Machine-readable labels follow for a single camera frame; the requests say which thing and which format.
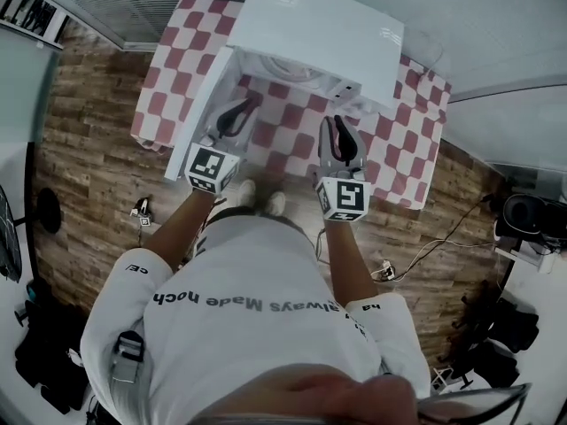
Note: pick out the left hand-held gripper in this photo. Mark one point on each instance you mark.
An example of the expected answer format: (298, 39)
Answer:
(206, 166)

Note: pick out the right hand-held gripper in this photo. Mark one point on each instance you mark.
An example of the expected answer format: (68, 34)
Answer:
(347, 195)

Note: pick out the white microwave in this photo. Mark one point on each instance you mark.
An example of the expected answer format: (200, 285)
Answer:
(319, 25)

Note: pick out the person's left forearm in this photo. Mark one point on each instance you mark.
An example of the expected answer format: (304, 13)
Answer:
(177, 233)

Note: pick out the person's right forearm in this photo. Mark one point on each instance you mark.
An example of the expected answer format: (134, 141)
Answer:
(350, 264)

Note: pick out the red white checkered tablecloth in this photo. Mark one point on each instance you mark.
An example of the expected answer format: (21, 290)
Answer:
(310, 140)

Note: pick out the person's left shoe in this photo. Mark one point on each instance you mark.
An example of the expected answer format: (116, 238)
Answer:
(247, 193)

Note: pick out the person's shoe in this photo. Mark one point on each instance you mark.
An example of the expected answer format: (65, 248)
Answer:
(247, 193)
(276, 203)

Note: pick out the person's right shoe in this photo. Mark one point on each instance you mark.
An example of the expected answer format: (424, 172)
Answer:
(276, 203)

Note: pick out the glass turntable plate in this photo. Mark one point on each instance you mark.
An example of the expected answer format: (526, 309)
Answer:
(292, 71)

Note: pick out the small tagged floor device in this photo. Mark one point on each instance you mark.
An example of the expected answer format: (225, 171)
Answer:
(142, 213)

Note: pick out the white power strip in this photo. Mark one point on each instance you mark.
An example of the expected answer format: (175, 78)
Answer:
(384, 272)

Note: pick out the white window blinds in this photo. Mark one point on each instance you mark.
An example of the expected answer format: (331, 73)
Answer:
(155, 2)

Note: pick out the white printed t-shirt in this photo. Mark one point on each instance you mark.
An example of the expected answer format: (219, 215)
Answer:
(248, 326)

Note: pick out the black round stand base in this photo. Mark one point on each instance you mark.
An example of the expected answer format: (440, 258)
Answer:
(48, 210)

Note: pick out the white desk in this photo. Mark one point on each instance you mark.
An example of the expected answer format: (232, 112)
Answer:
(527, 255)

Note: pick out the black framed rack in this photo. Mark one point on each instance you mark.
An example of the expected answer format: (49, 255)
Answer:
(31, 13)

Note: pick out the black office chair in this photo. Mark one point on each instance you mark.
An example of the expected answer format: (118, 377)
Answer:
(500, 334)

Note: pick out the person's eyeglasses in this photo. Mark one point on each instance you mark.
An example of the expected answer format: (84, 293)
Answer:
(474, 405)

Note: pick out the black bag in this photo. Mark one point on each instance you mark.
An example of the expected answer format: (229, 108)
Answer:
(48, 361)

